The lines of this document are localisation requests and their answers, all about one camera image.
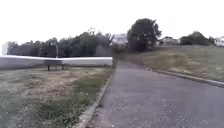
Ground low white wall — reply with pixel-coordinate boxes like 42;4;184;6
0;54;114;70

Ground dark bench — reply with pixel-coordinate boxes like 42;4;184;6
44;59;65;72

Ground large dark tree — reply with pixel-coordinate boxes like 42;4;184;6
126;18;163;53

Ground grass slope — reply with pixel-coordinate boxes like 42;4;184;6
116;44;224;83

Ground dark bushes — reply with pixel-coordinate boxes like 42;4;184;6
179;30;217;47

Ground pale building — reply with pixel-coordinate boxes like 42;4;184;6
111;33;129;46

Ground grey kerb along slope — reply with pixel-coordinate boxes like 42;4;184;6
146;67;224;88

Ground grey asphalt path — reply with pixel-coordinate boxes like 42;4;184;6
87;59;224;128

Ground pale stone kerb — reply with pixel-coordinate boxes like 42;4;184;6
72;68;116;128

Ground lamp post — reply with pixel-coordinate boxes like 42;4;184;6
49;41;60;59

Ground row of trees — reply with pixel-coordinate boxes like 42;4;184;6
7;28;116;58

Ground dry patchy grass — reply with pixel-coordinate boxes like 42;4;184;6
0;65;114;128

